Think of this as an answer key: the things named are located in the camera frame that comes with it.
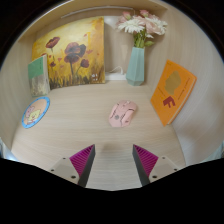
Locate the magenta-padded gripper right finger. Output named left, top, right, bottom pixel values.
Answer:
left=132, top=144, right=180, bottom=187

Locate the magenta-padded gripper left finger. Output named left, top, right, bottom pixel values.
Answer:
left=49, top=144, right=97, bottom=188

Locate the pink computer mouse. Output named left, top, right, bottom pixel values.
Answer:
left=108, top=99, right=138, bottom=129

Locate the round blue-rimmed cartoon mouse pad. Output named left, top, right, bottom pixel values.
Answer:
left=21, top=96, right=51, bottom=130

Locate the orange book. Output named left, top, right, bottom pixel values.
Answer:
left=149, top=59, right=198, bottom=127

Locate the white power strip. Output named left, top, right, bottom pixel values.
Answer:
left=104, top=72, right=128, bottom=82

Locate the pale teal faceted vase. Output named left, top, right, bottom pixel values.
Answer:
left=125, top=46, right=147, bottom=87

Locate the green-covered book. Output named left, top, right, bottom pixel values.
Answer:
left=27, top=54, right=51, bottom=98

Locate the red poppy canvas painting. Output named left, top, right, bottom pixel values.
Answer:
left=31, top=16, right=107, bottom=90

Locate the white and pink flower bouquet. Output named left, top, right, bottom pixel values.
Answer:
left=115, top=9, right=169, bottom=50

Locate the white light bar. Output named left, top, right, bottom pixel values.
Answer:
left=59, top=5, right=135, bottom=20

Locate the wooden shelf board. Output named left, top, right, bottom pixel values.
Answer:
left=23, top=0, right=169, bottom=34

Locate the white power cable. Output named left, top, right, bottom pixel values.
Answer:
left=106, top=65, right=127, bottom=76

